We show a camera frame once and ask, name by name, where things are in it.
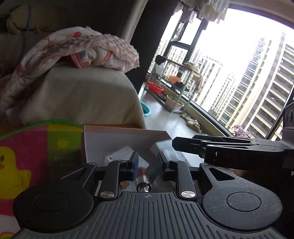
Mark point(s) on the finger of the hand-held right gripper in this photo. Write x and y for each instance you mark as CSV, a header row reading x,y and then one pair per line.
x,y
188,144
241,157

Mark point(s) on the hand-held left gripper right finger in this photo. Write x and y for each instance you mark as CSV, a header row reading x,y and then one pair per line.
x,y
162,166

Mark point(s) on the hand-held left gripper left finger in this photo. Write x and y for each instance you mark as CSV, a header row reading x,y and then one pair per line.
x,y
134,165

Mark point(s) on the pink cardboard box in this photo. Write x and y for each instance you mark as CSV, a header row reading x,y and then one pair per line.
x,y
114,140

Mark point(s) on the long plain white box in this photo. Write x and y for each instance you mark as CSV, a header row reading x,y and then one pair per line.
x,y
119,155

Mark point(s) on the beige slippers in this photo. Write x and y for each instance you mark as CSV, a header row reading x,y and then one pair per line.
x,y
194,124

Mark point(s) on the purple flowers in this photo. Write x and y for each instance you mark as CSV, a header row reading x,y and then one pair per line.
x,y
240,131

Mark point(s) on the potted plant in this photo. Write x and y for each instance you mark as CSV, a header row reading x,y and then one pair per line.
x,y
171,101

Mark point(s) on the metal shelf rack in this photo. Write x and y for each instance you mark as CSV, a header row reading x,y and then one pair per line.
x,y
181,92

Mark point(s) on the teal plastic basin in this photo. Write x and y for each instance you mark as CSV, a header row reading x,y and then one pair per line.
x,y
147,108

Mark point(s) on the high-rise apartment building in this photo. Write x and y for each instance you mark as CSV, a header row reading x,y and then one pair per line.
x,y
271,80
216,87

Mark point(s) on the red plastic basin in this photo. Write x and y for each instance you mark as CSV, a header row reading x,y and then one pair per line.
x,y
155,87

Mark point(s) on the orange plant pot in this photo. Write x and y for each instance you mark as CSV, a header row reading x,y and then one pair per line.
x,y
174,79

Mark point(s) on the white plastic jug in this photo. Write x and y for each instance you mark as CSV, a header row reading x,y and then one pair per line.
x,y
159,69

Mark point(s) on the beige covered sofa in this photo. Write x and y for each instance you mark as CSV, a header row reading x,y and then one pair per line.
x,y
80,96

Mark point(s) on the dark curtain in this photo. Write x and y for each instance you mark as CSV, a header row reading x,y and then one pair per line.
x,y
149,46

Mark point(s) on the colourful cartoon play mat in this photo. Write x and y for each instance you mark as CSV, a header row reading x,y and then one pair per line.
x,y
23,142

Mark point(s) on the hanging laundry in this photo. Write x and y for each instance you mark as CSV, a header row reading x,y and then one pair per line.
x,y
211,9

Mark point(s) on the pink printed blanket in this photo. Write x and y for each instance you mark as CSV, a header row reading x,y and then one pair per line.
x,y
69,43

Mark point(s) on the beige pillow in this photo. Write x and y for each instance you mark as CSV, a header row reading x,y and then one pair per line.
x,y
41,18

